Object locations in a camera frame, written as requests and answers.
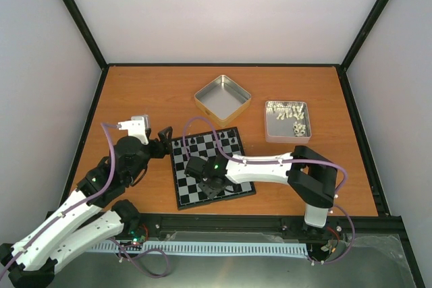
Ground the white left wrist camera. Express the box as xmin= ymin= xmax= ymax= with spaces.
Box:
xmin=117 ymin=115 xmax=151 ymax=145

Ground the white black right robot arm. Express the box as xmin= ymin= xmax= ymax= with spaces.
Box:
xmin=185 ymin=146 xmax=348 ymax=229

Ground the gold square tin box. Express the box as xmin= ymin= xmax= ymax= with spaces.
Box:
xmin=194 ymin=75 xmax=252 ymax=127

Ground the white patterned tin lid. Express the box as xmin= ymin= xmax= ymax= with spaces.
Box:
xmin=264 ymin=100 xmax=312 ymax=144

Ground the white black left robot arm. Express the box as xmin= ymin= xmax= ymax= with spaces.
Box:
xmin=1 ymin=127 xmax=173 ymax=287

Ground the black enclosure frame post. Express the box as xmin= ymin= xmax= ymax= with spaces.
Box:
xmin=340 ymin=0 xmax=412 ymax=69

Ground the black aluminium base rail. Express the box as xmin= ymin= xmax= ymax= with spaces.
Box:
xmin=132 ymin=213 xmax=406 ymax=243

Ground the white chess pieces pile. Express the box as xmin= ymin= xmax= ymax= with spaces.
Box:
xmin=276 ymin=105 xmax=306 ymax=138

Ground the black front left frame post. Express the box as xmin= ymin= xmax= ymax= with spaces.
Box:
xmin=62 ymin=0 xmax=107 ymax=70

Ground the black white chess board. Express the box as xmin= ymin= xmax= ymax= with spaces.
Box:
xmin=171 ymin=127 xmax=256 ymax=210

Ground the light blue cable duct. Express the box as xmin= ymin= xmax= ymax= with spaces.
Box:
xmin=87 ymin=241 xmax=308 ymax=258

